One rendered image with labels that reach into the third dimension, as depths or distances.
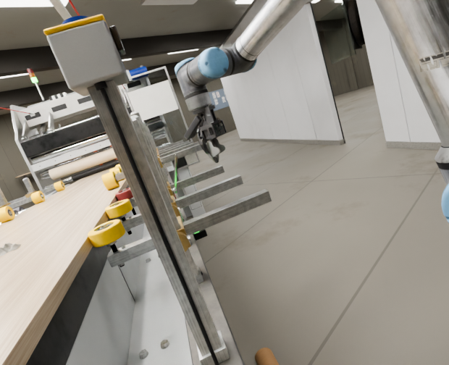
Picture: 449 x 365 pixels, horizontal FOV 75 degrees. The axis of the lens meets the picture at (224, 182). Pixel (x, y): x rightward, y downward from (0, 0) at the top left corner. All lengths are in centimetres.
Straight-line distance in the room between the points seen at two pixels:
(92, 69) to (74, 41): 3
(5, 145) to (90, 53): 1168
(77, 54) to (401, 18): 50
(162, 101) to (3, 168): 905
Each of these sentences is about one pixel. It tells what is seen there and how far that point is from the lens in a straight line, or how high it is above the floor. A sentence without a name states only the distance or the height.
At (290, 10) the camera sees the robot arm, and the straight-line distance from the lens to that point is 94.
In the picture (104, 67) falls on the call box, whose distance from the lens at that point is 41.
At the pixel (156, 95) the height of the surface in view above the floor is 149.
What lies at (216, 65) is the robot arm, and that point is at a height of 121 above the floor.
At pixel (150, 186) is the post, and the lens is 42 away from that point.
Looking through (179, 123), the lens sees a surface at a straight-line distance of 347.
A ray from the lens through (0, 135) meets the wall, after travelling 1211.
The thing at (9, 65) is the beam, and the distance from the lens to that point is 683.
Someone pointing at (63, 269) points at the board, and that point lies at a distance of 62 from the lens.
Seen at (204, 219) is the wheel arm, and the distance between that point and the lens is 75.
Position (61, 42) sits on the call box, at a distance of 42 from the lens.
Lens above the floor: 107
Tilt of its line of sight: 13 degrees down
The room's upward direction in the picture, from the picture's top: 19 degrees counter-clockwise
